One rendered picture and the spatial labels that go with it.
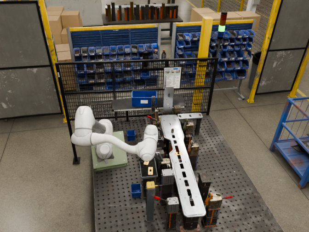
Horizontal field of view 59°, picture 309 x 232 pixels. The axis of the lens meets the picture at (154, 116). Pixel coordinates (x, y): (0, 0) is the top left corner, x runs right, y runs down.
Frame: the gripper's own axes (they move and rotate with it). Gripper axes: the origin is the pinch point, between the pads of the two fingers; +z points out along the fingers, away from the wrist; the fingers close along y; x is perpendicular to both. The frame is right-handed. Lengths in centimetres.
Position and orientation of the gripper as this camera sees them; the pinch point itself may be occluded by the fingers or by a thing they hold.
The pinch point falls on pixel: (150, 165)
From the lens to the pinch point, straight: 231.1
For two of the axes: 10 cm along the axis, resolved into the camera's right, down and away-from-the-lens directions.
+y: 10.0, 0.2, 0.0
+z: -0.2, 8.1, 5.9
